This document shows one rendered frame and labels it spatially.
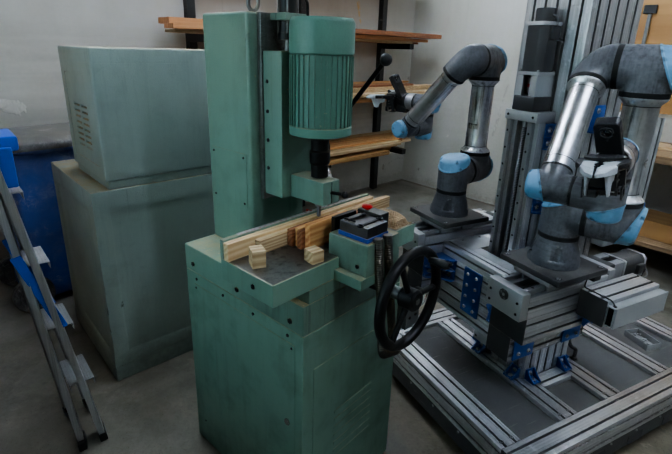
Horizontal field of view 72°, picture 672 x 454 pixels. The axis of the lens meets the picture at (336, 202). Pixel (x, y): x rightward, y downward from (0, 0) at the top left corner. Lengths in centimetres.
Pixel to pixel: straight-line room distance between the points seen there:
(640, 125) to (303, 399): 115
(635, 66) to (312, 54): 81
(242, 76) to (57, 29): 214
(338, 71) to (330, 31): 10
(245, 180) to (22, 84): 215
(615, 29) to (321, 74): 98
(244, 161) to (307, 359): 60
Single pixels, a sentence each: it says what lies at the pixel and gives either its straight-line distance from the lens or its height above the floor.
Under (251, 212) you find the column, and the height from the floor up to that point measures 94.
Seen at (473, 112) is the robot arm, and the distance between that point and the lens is 191.
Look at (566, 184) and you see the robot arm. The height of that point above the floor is 114.
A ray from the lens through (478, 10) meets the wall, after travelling 484.
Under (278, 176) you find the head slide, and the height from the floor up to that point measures 107.
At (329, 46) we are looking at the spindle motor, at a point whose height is 143.
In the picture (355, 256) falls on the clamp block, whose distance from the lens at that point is 120.
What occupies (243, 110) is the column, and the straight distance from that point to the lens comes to 140.
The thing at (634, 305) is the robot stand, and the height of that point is 72.
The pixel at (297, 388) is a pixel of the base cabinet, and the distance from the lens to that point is 137.
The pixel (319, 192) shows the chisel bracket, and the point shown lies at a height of 104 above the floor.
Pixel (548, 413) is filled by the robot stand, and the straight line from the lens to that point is 196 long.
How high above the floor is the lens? 143
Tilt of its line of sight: 18 degrees down
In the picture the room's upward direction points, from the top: 2 degrees clockwise
